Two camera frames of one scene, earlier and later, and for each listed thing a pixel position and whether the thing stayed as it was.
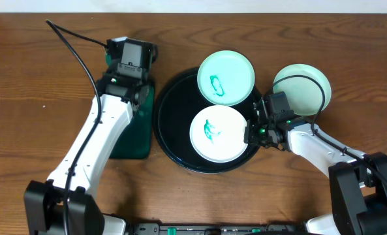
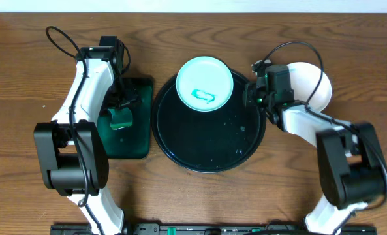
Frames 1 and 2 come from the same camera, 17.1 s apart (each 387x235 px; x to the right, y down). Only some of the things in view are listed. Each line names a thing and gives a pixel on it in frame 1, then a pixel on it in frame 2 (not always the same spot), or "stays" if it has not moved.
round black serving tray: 177,101 stays
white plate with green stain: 217,134 -> 304,79
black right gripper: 249,135 -> 248,92
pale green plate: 226,78 -> 204,83
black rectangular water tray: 136,141 stays
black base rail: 185,228 stays
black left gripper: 111,47 -> 122,102
